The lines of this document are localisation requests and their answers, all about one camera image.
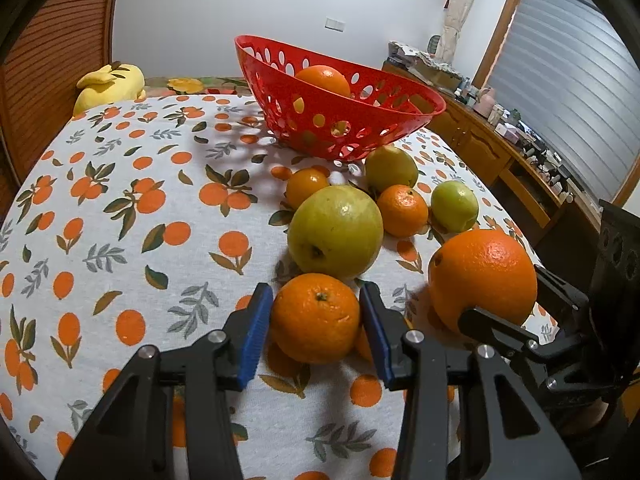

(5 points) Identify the floral blanket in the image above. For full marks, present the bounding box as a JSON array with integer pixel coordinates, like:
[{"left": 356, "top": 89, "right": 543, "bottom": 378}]
[{"left": 145, "top": 77, "right": 256, "bottom": 98}]

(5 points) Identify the wooden cabinet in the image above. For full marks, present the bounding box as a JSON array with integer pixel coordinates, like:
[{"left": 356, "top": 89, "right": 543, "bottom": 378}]
[{"left": 382, "top": 62, "right": 601, "bottom": 261}]

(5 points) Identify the window with grey blind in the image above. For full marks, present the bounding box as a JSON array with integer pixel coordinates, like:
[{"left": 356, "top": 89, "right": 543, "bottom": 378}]
[{"left": 472, "top": 0, "right": 640, "bottom": 206}]

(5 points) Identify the large green apple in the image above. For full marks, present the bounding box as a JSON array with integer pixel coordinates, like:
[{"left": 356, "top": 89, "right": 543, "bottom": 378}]
[{"left": 287, "top": 185, "right": 384, "bottom": 281}]

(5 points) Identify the beige curtain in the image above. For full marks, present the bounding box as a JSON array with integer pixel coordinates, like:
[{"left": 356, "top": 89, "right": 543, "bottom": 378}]
[{"left": 442, "top": 0, "right": 481, "bottom": 63}]

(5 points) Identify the wooden louvred wardrobe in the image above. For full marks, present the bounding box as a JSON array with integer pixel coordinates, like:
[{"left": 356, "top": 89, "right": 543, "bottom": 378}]
[{"left": 0, "top": 0, "right": 126, "bottom": 221}]

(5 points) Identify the yellow plush toy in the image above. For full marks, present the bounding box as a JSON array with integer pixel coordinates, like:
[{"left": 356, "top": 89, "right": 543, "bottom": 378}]
[{"left": 73, "top": 61, "right": 147, "bottom": 117}]

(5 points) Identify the large orange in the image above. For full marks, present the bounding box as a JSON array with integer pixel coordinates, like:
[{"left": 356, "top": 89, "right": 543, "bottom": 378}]
[
  {"left": 428, "top": 229, "right": 538, "bottom": 337},
  {"left": 294, "top": 65, "right": 352, "bottom": 98}
]

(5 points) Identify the row of small bottles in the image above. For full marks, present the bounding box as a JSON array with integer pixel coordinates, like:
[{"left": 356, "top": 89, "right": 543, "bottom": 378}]
[{"left": 452, "top": 85, "right": 586, "bottom": 196}]

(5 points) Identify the medium mandarin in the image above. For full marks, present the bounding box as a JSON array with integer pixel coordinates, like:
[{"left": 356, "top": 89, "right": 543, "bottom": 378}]
[
  {"left": 270, "top": 273, "right": 362, "bottom": 365},
  {"left": 376, "top": 184, "right": 430, "bottom": 238}
]

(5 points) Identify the small green fruit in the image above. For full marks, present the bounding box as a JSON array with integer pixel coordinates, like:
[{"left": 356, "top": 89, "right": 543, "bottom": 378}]
[{"left": 431, "top": 180, "right": 480, "bottom": 233}]

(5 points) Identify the orange-print white tablecloth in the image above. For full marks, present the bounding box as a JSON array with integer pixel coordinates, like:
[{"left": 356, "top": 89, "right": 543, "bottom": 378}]
[{"left": 0, "top": 91, "right": 558, "bottom": 480}]

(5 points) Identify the small mandarin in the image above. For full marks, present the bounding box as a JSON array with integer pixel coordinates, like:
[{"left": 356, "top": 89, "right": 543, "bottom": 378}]
[{"left": 285, "top": 167, "right": 330, "bottom": 209}]

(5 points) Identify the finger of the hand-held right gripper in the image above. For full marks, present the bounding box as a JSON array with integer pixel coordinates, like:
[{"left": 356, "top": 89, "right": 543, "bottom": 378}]
[
  {"left": 535, "top": 264, "right": 591, "bottom": 317},
  {"left": 458, "top": 307, "right": 541, "bottom": 362}
]

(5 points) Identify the yellow fruit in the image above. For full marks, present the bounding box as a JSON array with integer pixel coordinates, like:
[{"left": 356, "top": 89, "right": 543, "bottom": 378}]
[{"left": 292, "top": 95, "right": 351, "bottom": 137}]

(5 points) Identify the red perforated plastic basket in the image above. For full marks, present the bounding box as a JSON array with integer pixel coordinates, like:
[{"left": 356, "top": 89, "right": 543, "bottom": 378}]
[{"left": 234, "top": 35, "right": 447, "bottom": 162}]

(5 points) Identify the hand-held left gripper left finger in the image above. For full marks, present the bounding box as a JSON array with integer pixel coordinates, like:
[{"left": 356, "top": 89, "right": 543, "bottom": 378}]
[{"left": 55, "top": 283, "right": 274, "bottom": 480}]

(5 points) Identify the yellow-green pear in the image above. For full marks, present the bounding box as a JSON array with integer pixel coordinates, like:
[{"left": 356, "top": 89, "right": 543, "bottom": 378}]
[{"left": 365, "top": 144, "right": 419, "bottom": 193}]

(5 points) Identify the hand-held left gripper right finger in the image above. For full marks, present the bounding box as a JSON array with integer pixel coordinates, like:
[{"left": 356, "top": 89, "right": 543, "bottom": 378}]
[{"left": 359, "top": 281, "right": 583, "bottom": 480}]

